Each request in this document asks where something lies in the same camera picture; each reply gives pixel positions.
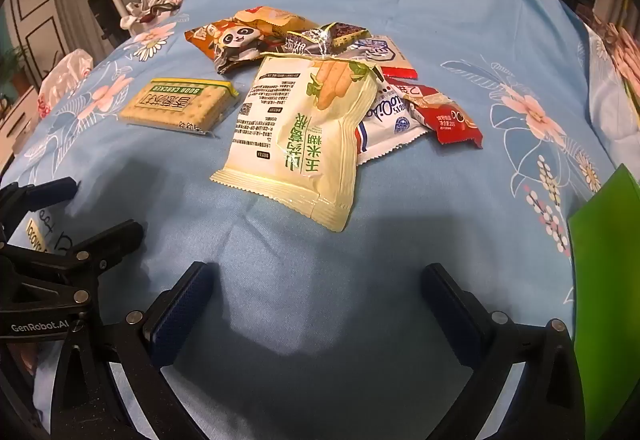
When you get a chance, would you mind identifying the blue floral bed sheet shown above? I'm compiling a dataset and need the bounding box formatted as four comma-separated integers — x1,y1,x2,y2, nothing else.
0,0,628,440

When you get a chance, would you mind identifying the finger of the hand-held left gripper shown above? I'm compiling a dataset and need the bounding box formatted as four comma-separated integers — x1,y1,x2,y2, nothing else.
0,219,146,307
0,176,79,226

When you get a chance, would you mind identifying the large cream snack bag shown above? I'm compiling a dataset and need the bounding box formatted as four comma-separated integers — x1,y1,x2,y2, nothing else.
210,54,385,233

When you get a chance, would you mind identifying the yellow rice crust snack packet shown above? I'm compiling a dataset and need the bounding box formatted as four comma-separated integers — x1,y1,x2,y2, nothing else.
235,6,320,35

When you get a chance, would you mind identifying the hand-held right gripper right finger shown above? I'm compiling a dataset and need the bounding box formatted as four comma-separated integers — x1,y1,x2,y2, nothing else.
422,262,586,440

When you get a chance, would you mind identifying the bundle of patterned cloth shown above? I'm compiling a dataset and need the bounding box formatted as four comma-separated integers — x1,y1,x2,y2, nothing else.
120,0,188,28

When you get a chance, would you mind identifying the white-blue milk snack packet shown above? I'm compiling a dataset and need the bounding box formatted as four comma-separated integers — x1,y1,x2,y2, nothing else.
355,80,433,166

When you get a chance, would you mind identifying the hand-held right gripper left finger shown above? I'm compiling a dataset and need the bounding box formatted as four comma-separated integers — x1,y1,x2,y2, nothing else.
32,261,216,440

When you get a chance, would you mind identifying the green storage box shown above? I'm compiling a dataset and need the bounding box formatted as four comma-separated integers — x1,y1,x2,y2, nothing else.
566,163,640,440

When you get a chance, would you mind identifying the white-blue red-edged snack packet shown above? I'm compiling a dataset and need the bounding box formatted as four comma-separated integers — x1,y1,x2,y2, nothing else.
347,36,418,80

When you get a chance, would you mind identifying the yellow-green cracker packet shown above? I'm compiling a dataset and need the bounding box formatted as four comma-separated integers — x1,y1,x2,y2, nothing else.
120,79,240,137

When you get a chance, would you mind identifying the red snack packet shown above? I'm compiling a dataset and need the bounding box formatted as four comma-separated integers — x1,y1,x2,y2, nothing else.
387,77,485,150

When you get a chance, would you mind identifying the orange panda snack packet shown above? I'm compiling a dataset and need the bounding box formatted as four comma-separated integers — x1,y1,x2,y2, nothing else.
184,17,281,75

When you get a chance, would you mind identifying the green potted plant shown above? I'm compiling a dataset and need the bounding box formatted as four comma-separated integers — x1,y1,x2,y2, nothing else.
0,45,31,91

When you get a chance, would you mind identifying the small crinkled foil snack packet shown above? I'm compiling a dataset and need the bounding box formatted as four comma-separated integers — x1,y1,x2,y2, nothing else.
272,22,371,58

